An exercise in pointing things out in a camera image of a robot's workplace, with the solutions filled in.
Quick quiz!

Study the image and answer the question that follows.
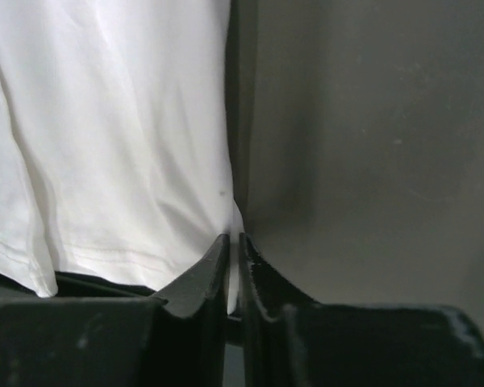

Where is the white t shirt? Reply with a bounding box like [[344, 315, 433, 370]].
[[0, 1, 243, 298]]

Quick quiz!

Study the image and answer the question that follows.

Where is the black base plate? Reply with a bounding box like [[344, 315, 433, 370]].
[[0, 272, 155, 298]]

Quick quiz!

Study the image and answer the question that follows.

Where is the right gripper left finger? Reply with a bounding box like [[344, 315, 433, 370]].
[[0, 235, 230, 386]]

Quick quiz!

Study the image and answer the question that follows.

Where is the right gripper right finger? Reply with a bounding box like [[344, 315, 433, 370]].
[[239, 234, 484, 386]]

